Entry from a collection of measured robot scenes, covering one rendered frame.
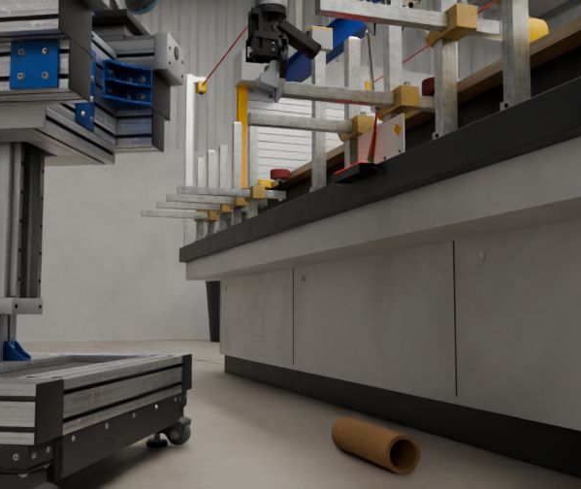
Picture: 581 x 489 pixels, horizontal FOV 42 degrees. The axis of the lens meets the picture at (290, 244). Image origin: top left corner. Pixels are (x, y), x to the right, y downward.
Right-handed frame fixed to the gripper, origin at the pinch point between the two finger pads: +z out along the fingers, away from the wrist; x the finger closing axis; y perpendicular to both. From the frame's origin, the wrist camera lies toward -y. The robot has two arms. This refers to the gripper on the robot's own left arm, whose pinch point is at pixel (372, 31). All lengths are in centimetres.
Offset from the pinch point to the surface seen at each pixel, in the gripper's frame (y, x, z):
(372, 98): 0.1, -0.2, 16.5
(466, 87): 5.0, 22.2, 13.1
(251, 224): -118, 4, 33
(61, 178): -775, -43, -93
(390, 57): -3.7, 6.4, 4.6
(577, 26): 44, 22, 12
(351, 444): -3, -5, 97
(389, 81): -3.9, 6.2, 10.7
